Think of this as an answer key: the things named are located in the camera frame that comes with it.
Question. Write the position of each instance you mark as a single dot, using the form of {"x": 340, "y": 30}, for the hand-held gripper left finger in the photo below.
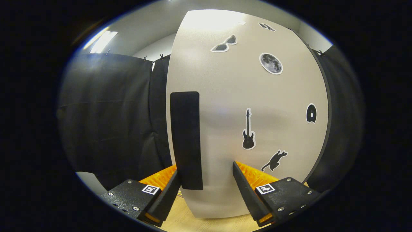
{"x": 167, "y": 199}

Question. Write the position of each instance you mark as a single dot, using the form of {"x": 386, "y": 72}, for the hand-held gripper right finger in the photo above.
{"x": 246, "y": 193}

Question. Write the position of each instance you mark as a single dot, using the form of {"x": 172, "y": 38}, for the black backdrop cloth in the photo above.
{"x": 106, "y": 122}

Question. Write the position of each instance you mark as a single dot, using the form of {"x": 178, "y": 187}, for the narrow ceiling light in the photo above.
{"x": 104, "y": 40}

